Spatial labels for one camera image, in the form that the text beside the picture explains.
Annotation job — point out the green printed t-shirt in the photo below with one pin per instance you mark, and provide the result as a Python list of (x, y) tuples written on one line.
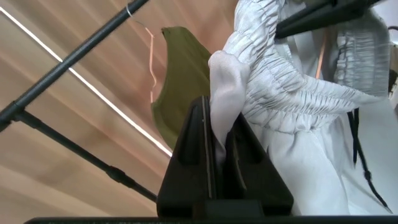
[(183, 77)]

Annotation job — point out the pale grey garment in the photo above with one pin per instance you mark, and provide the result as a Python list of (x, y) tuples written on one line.
[(295, 109)]

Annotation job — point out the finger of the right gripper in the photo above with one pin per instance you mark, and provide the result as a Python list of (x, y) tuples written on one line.
[(311, 17)]

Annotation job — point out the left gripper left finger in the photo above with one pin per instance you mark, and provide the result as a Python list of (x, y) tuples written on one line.
[(186, 180)]

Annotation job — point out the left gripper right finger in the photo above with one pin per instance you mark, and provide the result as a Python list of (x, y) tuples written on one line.
[(258, 180)]

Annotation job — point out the black clothes rack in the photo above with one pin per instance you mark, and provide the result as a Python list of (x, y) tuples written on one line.
[(77, 53)]

